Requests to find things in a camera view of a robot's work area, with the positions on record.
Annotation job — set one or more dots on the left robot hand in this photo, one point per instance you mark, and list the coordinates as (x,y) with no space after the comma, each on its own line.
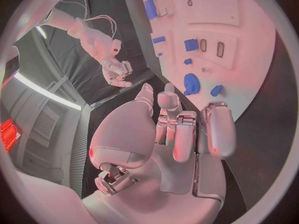
(140,190)

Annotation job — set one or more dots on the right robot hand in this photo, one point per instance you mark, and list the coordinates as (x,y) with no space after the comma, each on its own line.
(114,69)

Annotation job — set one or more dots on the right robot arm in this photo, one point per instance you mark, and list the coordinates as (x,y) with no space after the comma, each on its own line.
(93,39)

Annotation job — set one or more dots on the white task board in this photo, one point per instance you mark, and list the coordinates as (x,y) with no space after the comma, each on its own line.
(210,28)

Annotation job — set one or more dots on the blue block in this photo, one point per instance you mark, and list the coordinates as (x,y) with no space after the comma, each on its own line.
(191,44)
(158,39)

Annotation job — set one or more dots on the blue cylinder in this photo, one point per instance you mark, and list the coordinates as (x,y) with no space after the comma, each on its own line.
(150,9)

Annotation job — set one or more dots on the blue gear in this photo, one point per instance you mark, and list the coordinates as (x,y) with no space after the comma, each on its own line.
(191,82)

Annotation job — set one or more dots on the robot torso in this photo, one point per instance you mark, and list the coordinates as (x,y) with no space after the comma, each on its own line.
(35,7)

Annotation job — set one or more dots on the blue plug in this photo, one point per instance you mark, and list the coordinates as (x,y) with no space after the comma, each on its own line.
(216,90)

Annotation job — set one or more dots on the glowing light bar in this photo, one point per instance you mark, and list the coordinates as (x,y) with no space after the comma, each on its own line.
(8,134)

